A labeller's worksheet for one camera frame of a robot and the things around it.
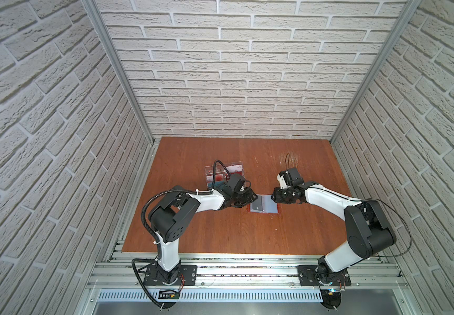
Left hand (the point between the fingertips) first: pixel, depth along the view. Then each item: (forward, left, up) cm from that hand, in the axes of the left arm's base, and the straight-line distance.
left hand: (258, 196), depth 90 cm
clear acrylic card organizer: (+13, +19, +1) cm, 23 cm away
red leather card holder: (-2, -3, -5) cm, 6 cm away
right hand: (+1, -8, -1) cm, 8 cm away
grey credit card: (-2, 0, -4) cm, 4 cm away
